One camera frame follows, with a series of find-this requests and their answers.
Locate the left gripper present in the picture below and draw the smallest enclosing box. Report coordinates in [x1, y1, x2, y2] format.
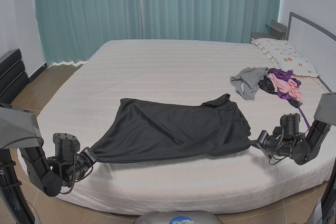
[70, 147, 101, 179]

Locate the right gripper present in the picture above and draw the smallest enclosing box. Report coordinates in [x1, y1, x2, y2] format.
[248, 130, 280, 159]

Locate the black T-shirt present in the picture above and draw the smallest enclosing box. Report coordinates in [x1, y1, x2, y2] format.
[90, 94, 252, 165]

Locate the pile of clothes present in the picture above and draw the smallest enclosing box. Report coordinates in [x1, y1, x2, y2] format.
[258, 68, 312, 130]

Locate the bed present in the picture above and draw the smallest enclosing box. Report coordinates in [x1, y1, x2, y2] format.
[17, 12, 336, 216]

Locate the grey garment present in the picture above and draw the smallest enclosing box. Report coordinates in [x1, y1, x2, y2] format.
[230, 67, 269, 102]

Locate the white printed pillow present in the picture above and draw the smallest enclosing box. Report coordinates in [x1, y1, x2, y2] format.
[251, 38, 320, 78]

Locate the black chest of drawers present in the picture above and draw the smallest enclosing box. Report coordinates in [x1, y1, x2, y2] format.
[0, 49, 29, 106]

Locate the grey bedside table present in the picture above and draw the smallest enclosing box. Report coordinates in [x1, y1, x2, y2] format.
[251, 20, 287, 41]

